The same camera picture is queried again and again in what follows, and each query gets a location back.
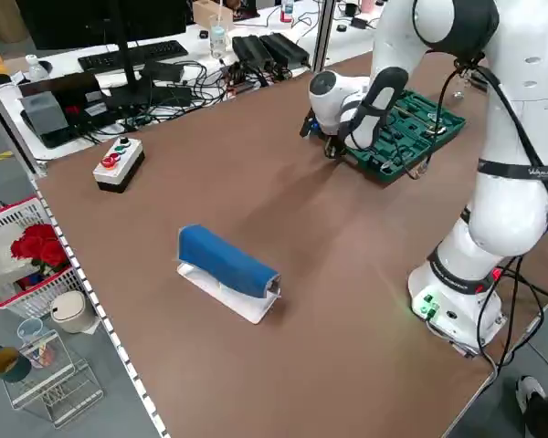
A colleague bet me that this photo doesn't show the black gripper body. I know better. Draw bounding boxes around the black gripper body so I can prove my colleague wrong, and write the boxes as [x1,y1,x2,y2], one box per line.
[321,131,348,159]

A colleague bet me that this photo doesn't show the green plastic toolbox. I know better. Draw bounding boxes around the green plastic toolbox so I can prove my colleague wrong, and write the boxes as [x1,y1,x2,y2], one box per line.
[335,89,467,186]

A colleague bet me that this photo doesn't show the black finned power supply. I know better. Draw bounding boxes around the black finned power supply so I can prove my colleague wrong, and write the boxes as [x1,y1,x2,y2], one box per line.
[231,35,275,65]
[258,32,311,66]

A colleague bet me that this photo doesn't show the small circuit board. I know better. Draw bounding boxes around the small circuit board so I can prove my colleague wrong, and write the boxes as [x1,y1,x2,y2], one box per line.
[226,63,261,95]

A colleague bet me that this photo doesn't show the white desk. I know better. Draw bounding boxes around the white desk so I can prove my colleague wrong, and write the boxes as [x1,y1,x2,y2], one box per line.
[0,0,385,162]

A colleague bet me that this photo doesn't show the clear water bottle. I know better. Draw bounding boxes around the clear water bottle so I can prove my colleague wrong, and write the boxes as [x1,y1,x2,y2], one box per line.
[208,13,229,60]

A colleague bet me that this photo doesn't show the blue cloth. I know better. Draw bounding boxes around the blue cloth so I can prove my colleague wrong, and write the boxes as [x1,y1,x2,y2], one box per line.
[177,224,282,300]

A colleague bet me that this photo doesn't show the cardboard box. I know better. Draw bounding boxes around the cardboard box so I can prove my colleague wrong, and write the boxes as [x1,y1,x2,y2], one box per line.
[191,0,235,29]

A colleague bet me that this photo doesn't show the white button box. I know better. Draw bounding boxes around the white button box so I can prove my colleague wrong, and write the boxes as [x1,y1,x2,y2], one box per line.
[92,135,146,193]

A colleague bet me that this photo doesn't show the black keyboard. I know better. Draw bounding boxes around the black keyboard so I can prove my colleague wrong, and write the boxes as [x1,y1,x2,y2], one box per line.
[77,39,190,73]

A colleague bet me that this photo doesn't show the black monitor stand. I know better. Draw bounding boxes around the black monitor stand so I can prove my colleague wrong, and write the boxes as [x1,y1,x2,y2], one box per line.
[103,0,194,111]

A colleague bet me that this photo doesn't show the black monitor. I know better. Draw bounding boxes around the black monitor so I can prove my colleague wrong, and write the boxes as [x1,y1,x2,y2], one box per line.
[16,0,188,52]

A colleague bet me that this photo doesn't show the grey box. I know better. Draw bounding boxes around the grey box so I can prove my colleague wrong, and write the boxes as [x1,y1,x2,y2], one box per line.
[20,90,69,136]

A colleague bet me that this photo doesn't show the small clear bottle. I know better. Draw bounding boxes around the small clear bottle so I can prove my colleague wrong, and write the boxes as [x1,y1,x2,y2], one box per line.
[25,53,54,81]

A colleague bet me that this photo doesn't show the small white bin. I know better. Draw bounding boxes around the small white bin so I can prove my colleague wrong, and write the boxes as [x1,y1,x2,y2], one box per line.
[49,290,100,335]

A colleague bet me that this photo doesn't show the red roses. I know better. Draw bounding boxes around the red roses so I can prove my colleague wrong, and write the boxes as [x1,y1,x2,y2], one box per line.
[9,223,69,277]

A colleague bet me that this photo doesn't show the person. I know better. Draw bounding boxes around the person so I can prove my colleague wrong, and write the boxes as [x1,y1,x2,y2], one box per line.
[515,374,548,438]

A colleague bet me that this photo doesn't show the white red shopping basket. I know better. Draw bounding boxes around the white red shopping basket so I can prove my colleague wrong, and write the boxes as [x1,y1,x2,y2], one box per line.
[0,195,90,320]

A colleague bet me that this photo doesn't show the clear plastic pitcher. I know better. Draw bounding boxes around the clear plastic pitcher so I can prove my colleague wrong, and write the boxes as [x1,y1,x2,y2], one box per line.
[16,318,58,369]

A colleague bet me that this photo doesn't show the clear acrylic shelf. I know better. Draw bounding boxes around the clear acrylic shelf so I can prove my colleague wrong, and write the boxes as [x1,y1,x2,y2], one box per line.
[2,328,105,429]

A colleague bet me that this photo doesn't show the dark green mug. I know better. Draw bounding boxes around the dark green mug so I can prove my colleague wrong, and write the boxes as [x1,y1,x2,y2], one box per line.
[0,345,33,383]

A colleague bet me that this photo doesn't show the dark wrist camera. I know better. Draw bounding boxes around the dark wrist camera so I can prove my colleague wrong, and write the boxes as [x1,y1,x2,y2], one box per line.
[299,109,323,138]

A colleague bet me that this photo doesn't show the aluminium frame post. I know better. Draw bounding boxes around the aluminium frame post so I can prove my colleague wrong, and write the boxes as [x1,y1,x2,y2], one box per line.
[311,0,337,77]
[0,75,47,177]

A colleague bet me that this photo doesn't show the black desk cable tangle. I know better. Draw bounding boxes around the black desk cable tangle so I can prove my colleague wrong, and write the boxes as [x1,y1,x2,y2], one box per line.
[86,63,238,138]

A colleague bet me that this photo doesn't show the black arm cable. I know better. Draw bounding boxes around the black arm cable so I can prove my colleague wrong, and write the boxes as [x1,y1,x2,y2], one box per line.
[406,49,548,229]

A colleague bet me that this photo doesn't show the black base cable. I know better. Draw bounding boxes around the black base cable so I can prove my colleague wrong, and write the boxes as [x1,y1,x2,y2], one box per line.
[477,255,548,382]

